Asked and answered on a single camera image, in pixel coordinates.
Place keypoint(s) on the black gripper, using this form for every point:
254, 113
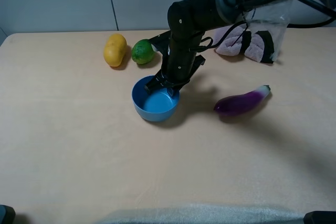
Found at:
179, 63

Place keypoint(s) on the blue plastic bowl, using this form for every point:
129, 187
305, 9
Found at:
155, 107

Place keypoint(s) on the black block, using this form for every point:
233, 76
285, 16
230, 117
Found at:
320, 217
7, 214

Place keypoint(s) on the white cloth at bottom edge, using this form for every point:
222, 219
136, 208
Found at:
204, 213

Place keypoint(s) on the yellow toy potato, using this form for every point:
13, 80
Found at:
115, 50

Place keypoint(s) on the clear plastic bag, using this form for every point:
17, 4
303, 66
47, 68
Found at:
273, 18

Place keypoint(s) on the green toy lime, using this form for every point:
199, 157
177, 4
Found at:
142, 52

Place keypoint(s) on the black block bottom right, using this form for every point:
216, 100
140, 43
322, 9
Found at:
320, 217

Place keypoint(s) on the black block bottom left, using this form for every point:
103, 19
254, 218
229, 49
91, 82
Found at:
7, 214

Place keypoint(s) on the purple toy eggplant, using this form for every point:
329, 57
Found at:
240, 104

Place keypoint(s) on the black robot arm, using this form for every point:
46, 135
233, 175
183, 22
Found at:
195, 26

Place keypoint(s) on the pink rolled towel black band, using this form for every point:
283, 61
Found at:
258, 46

